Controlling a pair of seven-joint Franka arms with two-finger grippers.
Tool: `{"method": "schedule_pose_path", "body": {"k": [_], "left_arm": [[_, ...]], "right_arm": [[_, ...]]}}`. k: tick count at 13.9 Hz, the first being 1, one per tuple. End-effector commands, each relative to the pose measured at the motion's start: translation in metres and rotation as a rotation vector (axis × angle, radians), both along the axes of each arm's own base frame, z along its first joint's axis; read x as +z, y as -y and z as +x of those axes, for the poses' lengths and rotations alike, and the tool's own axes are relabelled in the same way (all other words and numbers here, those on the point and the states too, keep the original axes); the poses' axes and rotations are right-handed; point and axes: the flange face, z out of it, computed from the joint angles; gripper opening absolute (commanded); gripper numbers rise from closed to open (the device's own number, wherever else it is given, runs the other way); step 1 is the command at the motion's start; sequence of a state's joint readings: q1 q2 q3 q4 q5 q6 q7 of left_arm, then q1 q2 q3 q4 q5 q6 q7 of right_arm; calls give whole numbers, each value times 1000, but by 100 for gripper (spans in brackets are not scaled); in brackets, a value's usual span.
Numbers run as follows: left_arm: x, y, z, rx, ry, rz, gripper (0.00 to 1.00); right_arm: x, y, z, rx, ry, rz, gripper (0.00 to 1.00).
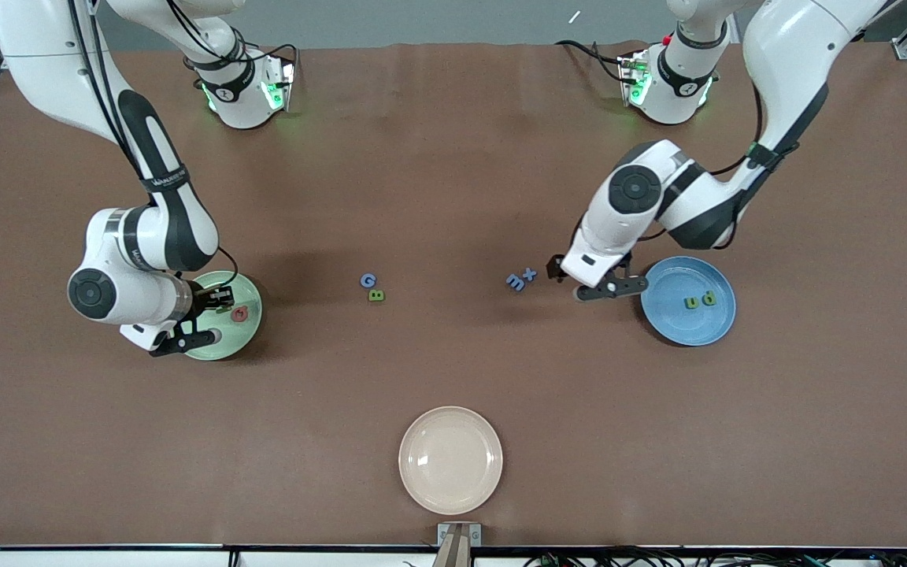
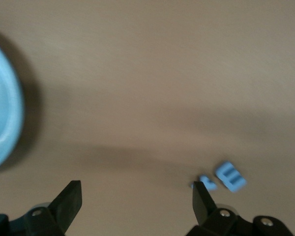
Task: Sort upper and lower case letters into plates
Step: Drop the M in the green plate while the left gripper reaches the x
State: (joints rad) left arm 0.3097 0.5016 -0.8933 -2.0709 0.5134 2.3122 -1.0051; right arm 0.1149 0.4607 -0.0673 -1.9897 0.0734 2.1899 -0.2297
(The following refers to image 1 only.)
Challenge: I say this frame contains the light green plate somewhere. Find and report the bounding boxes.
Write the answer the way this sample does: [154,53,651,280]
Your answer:
[178,271,263,361]

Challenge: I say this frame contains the blue plate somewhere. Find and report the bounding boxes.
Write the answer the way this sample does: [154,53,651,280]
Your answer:
[641,256,737,347]

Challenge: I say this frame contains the brown table mat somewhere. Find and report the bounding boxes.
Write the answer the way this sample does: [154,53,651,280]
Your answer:
[0,41,907,550]

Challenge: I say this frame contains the cream plate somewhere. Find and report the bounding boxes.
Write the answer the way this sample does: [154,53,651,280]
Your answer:
[398,406,503,516]

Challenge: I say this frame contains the black left arm base cable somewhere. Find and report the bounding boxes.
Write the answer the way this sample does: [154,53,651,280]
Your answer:
[554,39,629,84]

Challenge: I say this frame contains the black arm base cable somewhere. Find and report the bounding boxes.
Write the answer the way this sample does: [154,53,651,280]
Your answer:
[554,39,629,84]
[182,20,301,91]

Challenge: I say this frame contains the black right arm base cable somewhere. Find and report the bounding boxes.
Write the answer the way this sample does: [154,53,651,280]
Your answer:
[182,20,301,91]

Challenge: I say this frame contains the tangled black floor cables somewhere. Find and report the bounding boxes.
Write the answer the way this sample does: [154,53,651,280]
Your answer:
[523,546,907,567]

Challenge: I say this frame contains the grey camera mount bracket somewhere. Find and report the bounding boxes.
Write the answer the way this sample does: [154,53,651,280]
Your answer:
[437,523,483,567]

